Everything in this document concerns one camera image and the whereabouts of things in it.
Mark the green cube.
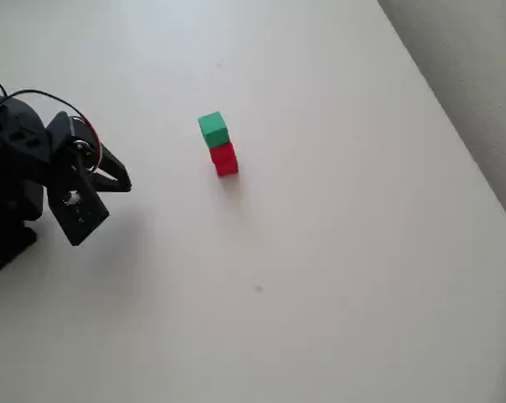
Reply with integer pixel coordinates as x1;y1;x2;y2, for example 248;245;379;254
196;110;230;149

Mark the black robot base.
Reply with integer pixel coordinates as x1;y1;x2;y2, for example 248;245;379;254
0;217;39;275

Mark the red cube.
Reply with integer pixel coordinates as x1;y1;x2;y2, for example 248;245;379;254
207;140;237;164
214;157;240;177

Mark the black and red servo cable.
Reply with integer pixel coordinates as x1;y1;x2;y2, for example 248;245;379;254
0;75;102;174

